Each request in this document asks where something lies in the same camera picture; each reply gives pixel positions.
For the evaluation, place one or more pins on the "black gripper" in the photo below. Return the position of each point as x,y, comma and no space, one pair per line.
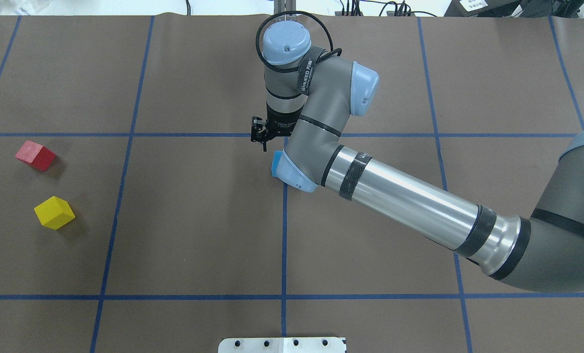
279,125

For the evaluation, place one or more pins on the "red wooden cube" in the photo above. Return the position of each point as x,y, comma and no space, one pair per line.
36,155

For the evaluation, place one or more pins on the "blue wooden cube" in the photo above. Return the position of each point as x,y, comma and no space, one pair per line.
275,163

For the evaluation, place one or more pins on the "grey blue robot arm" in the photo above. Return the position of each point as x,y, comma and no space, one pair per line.
311,94

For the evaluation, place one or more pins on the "yellow wooden cube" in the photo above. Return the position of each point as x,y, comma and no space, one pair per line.
54,213

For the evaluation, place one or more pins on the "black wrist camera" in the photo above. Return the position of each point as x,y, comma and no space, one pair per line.
260,132

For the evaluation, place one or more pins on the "aluminium frame post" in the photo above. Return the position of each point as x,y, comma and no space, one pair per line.
284,6

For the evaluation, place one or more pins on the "white pedestal column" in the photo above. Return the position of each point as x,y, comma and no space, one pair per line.
283,345

